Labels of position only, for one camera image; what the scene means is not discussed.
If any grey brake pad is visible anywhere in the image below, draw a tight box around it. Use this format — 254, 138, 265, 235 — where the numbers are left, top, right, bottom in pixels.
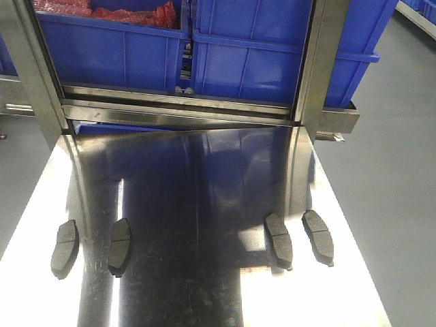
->
264, 213, 293, 270
108, 218, 132, 278
50, 219, 79, 280
302, 210, 334, 267

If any blue plastic bin right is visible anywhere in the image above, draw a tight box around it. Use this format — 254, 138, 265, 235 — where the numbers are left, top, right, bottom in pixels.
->
191, 1, 396, 108

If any blue plastic bin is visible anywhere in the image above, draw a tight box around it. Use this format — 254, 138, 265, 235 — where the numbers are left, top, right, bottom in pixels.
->
191, 1, 396, 108
37, 1, 189, 92

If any red mesh bag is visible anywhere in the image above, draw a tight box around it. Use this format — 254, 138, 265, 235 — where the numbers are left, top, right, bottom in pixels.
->
33, 1, 178, 29

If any blue plastic bin left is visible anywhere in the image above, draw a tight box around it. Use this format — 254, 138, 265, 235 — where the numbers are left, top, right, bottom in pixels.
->
37, 1, 189, 92

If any stainless steel rack frame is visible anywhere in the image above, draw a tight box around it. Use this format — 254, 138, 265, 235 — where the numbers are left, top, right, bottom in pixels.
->
1, 1, 349, 148

